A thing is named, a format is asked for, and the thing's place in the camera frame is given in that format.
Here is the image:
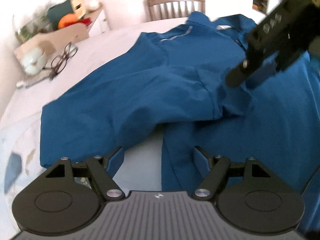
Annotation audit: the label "patterned white tablecloth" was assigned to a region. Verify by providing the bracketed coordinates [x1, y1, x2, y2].
[0, 109, 91, 240]

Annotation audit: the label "white drawer sideboard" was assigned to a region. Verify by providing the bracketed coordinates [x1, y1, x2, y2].
[85, 3, 110, 37]

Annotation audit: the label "dark framed eyeglasses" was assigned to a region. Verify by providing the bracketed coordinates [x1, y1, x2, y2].
[49, 42, 78, 80]

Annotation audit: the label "yellow green radio box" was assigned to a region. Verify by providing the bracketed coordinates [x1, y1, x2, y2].
[71, 0, 86, 20]

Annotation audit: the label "blue zip sweatshirt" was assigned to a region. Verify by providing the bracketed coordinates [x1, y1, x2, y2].
[39, 10, 320, 235]

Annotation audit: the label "far wooden chair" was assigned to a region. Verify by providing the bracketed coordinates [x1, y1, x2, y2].
[145, 0, 206, 21]

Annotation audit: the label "orange round plush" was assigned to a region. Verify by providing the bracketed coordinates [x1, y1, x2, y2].
[57, 13, 78, 29]

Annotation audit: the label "light wooden stand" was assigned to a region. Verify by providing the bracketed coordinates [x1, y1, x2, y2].
[14, 23, 89, 61]

